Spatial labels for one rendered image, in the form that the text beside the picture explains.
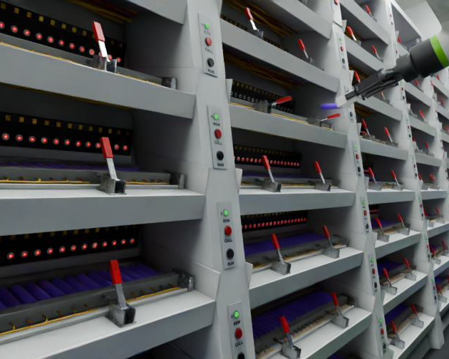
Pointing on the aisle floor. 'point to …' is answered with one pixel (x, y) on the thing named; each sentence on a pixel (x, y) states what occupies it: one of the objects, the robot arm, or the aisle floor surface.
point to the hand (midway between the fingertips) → (348, 98)
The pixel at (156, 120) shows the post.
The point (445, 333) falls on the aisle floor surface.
